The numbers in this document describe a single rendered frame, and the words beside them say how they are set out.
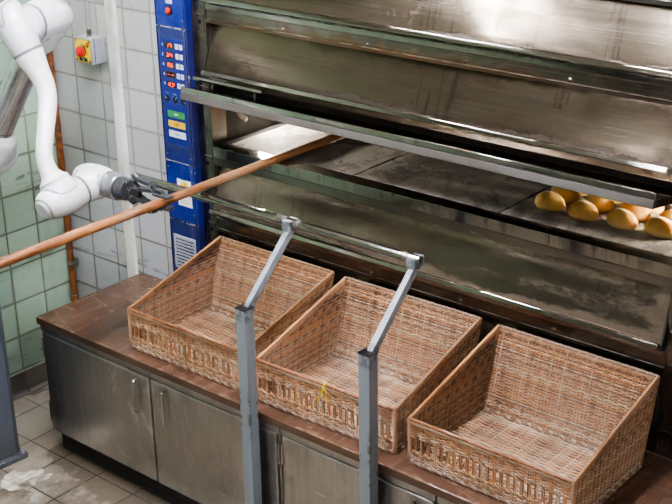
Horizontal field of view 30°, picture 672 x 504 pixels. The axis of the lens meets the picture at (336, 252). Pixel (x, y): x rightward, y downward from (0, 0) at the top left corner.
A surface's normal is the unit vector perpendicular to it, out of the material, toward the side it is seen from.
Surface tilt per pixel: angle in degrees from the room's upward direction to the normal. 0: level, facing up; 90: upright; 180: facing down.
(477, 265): 70
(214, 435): 90
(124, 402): 90
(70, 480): 0
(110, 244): 90
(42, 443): 0
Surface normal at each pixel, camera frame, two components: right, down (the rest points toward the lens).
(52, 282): 0.76, 0.24
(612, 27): -0.61, -0.04
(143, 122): -0.64, 0.30
